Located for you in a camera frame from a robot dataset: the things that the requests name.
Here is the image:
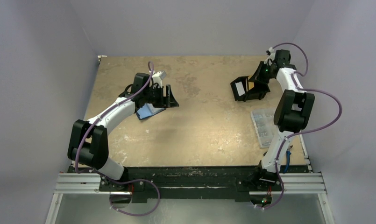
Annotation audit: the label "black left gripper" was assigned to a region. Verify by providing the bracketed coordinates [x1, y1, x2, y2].
[143, 85, 178, 108]

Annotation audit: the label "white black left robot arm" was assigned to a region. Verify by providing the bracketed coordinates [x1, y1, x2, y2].
[67, 71, 179, 191]

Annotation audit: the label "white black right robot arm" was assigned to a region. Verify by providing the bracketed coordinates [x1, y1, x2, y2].
[248, 48, 315, 190]

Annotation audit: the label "white label card in bin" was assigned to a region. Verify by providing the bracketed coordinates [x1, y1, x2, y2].
[235, 82, 246, 96]

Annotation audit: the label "black plastic bin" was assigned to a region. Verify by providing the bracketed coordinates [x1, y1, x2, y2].
[230, 76, 270, 102]

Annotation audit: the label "clear plastic screw box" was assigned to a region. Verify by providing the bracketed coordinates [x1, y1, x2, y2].
[250, 108, 277, 148]

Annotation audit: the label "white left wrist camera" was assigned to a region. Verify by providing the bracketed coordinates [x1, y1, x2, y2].
[152, 70, 166, 86]

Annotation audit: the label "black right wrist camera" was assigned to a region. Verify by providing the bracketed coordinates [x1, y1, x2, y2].
[265, 48, 291, 66]

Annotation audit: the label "blue handled pliers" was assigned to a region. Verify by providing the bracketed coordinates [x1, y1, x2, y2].
[283, 146, 292, 173]

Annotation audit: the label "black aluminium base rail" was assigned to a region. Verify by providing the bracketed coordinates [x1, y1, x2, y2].
[55, 166, 326, 203]

